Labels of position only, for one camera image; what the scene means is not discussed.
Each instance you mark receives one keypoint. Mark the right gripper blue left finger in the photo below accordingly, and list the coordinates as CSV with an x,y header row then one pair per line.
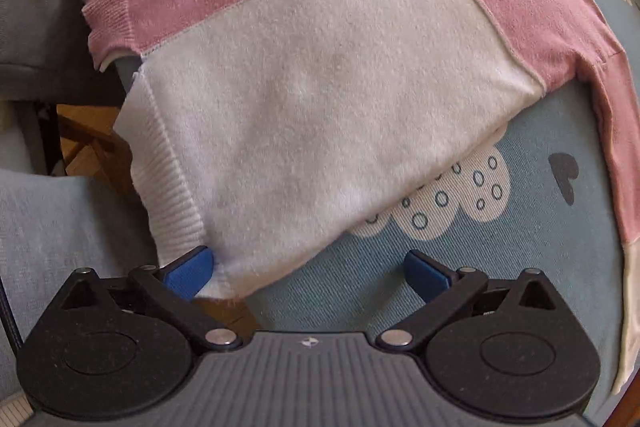
x,y
167,293

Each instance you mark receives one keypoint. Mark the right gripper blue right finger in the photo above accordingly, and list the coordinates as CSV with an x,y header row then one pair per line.
x,y
448,296

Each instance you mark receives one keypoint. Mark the pink and cream knit sweater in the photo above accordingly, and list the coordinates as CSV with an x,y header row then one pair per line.
x,y
267,129

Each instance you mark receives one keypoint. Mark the blue floral bed sheet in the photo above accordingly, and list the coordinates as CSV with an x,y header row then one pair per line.
x,y
542,192

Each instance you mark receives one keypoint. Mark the grey trouser leg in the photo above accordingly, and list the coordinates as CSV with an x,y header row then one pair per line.
x,y
45,56

